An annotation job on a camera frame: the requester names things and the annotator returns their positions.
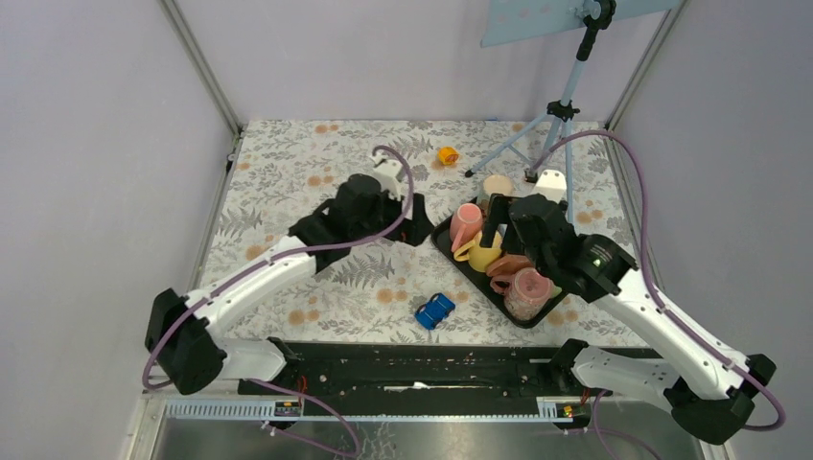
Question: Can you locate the pink ceramic mug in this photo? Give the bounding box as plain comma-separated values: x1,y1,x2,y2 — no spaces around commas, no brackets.
449,203,483,252

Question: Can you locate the terracotta floral mug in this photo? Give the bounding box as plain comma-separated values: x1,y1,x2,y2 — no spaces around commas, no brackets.
485,254,534,278

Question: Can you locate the yellow ceramic mug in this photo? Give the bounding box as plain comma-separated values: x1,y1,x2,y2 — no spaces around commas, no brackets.
453,232,502,273

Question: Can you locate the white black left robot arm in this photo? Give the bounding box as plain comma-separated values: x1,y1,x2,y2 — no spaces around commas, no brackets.
142,173,433,395

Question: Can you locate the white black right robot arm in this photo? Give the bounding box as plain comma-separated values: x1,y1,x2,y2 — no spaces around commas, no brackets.
482,195,777,445

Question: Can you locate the beige patterned tall mug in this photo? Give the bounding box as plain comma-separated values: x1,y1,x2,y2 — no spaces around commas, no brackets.
476,174,514,212

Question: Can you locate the large pink speckled mug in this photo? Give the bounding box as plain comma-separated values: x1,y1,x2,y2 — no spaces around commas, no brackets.
490,267,554,321

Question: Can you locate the black plastic tray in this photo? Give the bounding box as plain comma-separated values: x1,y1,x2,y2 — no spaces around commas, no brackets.
430,209,566,329

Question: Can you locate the floral patterned table mat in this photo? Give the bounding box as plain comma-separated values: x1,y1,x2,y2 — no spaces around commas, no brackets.
199,120,643,348

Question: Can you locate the light blue tripod stand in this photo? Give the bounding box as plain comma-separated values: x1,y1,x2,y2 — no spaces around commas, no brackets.
464,0,618,224

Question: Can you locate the small orange toy cup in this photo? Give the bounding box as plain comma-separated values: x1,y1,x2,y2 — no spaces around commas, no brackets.
437,147,459,167

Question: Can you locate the blue toy car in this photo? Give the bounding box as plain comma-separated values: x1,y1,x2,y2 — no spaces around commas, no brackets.
414,292,456,331

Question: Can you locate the light blue perforated board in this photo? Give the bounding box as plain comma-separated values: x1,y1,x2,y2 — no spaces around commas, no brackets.
480,0,679,48

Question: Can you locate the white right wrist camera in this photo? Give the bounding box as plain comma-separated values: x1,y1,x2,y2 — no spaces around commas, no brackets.
532,170,568,203

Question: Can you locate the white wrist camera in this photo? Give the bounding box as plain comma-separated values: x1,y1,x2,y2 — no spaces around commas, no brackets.
532,170,568,203
370,152,406,201

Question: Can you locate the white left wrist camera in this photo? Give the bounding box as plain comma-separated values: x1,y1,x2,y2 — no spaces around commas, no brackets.
370,152,406,201

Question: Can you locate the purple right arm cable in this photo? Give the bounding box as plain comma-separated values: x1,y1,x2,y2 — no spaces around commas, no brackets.
532,129,787,433

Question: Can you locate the white slotted cable duct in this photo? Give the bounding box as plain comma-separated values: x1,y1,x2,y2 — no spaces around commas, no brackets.
163,397,592,423

